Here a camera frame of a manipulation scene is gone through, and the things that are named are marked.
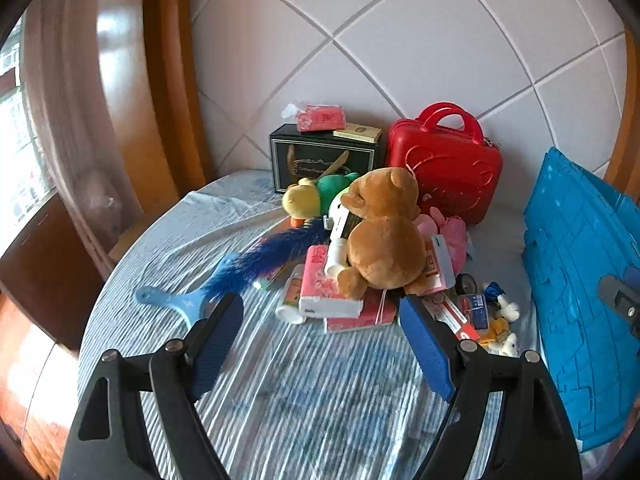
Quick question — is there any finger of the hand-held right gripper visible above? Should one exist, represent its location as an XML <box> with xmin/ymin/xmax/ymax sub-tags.
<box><xmin>597</xmin><ymin>267</ymin><xmax>640</xmax><ymax>333</ymax></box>

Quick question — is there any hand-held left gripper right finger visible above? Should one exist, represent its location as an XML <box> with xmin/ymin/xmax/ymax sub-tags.
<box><xmin>398</xmin><ymin>295</ymin><xmax>583</xmax><ymax>480</ymax></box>

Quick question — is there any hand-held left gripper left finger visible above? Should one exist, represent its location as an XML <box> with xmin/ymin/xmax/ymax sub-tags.
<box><xmin>60</xmin><ymin>294</ymin><xmax>244</xmax><ymax>480</ymax></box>

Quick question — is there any blue plastic crate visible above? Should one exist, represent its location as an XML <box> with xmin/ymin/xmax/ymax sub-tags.
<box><xmin>522</xmin><ymin>146</ymin><xmax>640</xmax><ymax>453</ymax></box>

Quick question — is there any brown teddy bear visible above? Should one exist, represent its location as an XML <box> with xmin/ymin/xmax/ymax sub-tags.
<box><xmin>337</xmin><ymin>167</ymin><xmax>428</xmax><ymax>297</ymax></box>

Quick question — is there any red white long box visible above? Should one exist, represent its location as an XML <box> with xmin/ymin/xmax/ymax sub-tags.
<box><xmin>433</xmin><ymin>294</ymin><xmax>482</xmax><ymax>343</ymax></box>

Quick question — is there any blue card packet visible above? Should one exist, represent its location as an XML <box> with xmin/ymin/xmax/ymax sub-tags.
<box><xmin>464</xmin><ymin>294</ymin><xmax>493</xmax><ymax>328</ymax></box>

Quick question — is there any small yellow plush charm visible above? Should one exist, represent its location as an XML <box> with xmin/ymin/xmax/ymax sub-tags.
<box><xmin>480</xmin><ymin>317</ymin><xmax>512</xmax><ymax>346</ymax></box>

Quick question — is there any white red medicine box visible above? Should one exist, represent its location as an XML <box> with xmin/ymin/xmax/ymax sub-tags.
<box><xmin>425</xmin><ymin>237</ymin><xmax>457</xmax><ymax>293</ymax></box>

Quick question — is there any white bottle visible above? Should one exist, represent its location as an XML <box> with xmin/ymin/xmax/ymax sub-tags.
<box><xmin>276</xmin><ymin>265</ymin><xmax>308</xmax><ymax>325</ymax></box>

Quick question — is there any blue fluffy duster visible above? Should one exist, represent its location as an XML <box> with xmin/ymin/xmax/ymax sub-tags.
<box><xmin>135</xmin><ymin>224</ymin><xmax>331</xmax><ymax>322</ymax></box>

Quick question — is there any striped blue bedsheet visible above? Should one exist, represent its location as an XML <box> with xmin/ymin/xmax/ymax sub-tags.
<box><xmin>77</xmin><ymin>170</ymin><xmax>601</xmax><ymax>480</ymax></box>

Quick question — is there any pink bunny plush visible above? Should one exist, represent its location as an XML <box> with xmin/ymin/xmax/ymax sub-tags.
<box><xmin>415</xmin><ymin>207</ymin><xmax>473</xmax><ymax>282</ymax></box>

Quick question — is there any white tube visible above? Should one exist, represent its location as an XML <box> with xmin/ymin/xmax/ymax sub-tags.
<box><xmin>325</xmin><ymin>239</ymin><xmax>349</xmax><ymax>277</ymax></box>

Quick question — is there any light wooden board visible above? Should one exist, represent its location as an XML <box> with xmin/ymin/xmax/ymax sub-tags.
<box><xmin>109</xmin><ymin>230</ymin><xmax>147</xmax><ymax>262</ymax></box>

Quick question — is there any white black striped box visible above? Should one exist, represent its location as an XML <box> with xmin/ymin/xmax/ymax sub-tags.
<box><xmin>325</xmin><ymin>200</ymin><xmax>362</xmax><ymax>241</ymax></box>

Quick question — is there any yellow plush toy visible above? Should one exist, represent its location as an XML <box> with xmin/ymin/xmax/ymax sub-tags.
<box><xmin>281</xmin><ymin>180</ymin><xmax>322</xmax><ymax>222</ymax></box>

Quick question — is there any red hard-shell suitcase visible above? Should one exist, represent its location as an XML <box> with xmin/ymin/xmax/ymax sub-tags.
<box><xmin>387</xmin><ymin>102</ymin><xmax>503</xmax><ymax>226</ymax></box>

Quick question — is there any dark wooden cabinet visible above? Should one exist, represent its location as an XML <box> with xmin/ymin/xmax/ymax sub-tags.
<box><xmin>0</xmin><ymin>195</ymin><xmax>112</xmax><ymax>353</ymax></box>

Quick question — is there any dark green gift box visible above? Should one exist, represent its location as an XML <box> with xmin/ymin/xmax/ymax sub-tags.
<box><xmin>269</xmin><ymin>123</ymin><xmax>387</xmax><ymax>195</ymax></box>

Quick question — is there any gold flat box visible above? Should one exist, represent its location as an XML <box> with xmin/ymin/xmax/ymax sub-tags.
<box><xmin>333</xmin><ymin>124</ymin><xmax>383</xmax><ymax>143</ymax></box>

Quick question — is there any pink tissue packet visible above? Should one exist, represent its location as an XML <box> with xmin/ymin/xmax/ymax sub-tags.
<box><xmin>282</xmin><ymin>102</ymin><xmax>347</xmax><ymax>134</ymax></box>

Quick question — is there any sheer curtain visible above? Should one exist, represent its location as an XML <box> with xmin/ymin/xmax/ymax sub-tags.
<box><xmin>22</xmin><ymin>0</ymin><xmax>146</xmax><ymax>261</ymax></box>

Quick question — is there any window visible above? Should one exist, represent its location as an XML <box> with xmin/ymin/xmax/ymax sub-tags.
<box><xmin>0</xmin><ymin>40</ymin><xmax>57</xmax><ymax>223</ymax></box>

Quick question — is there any white padded wooden headboard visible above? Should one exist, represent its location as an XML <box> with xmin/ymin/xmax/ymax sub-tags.
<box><xmin>97</xmin><ymin>0</ymin><xmax>640</xmax><ymax>196</ymax></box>

